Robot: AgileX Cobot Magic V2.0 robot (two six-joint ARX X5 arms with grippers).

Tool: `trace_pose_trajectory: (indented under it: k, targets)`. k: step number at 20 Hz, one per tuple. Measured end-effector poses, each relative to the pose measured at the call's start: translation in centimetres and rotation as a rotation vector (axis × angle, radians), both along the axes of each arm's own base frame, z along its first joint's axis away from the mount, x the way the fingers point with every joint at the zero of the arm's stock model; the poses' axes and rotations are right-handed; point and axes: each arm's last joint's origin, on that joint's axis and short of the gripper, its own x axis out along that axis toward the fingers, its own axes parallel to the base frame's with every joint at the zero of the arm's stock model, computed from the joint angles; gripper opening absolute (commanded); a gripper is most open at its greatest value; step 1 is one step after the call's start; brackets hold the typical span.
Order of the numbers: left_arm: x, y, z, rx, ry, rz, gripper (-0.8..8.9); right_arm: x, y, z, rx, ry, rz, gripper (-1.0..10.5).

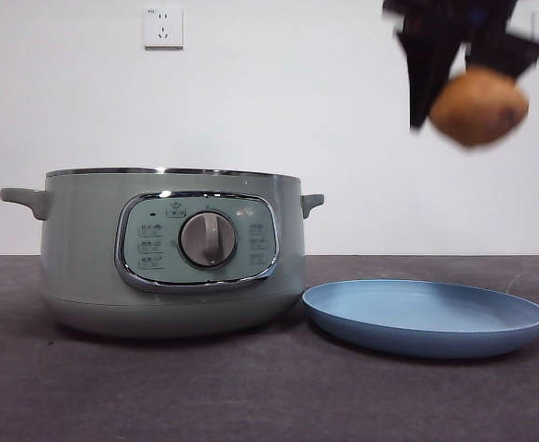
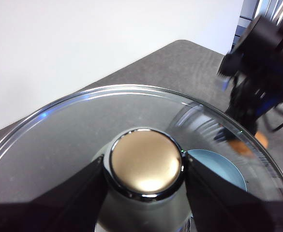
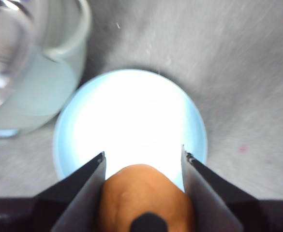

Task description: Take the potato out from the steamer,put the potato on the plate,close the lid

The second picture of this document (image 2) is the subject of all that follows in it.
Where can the glass lid with green knob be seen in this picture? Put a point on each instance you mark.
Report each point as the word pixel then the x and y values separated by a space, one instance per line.
pixel 144 160

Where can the brown potato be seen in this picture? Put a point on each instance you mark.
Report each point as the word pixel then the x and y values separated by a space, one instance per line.
pixel 262 139

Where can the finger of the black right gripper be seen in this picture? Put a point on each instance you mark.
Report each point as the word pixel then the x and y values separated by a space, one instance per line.
pixel 246 116
pixel 224 135

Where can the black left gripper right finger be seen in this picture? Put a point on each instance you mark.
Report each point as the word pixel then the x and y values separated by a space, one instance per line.
pixel 228 207

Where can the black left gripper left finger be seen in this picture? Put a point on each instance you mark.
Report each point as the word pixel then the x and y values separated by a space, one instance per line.
pixel 47 212

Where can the grey metal rack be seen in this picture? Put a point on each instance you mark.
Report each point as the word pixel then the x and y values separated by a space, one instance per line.
pixel 247 14

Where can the blue round plate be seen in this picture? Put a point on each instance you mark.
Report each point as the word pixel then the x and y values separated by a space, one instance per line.
pixel 218 169

